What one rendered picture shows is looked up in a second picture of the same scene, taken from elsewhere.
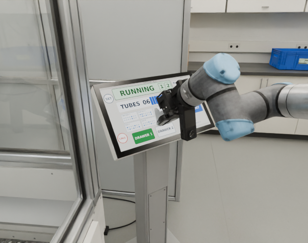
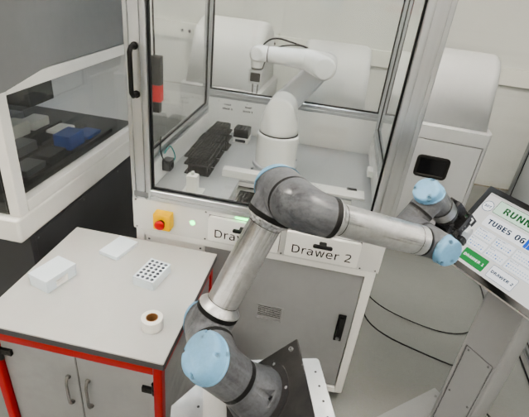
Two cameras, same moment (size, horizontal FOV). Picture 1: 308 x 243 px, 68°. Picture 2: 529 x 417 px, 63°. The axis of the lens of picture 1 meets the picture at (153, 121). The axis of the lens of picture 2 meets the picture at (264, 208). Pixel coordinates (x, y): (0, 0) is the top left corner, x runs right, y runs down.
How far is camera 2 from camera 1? 1.30 m
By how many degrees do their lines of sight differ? 80
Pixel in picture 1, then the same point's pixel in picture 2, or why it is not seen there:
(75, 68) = (394, 144)
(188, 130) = not seen: hidden behind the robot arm
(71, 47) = (395, 131)
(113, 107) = (482, 216)
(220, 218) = not seen: outside the picture
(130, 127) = (473, 242)
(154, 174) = (484, 331)
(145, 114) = (501, 247)
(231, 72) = (419, 193)
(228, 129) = not seen: hidden behind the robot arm
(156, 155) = (497, 310)
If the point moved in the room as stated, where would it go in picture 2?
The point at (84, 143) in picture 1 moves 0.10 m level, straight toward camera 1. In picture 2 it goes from (379, 190) to (353, 191)
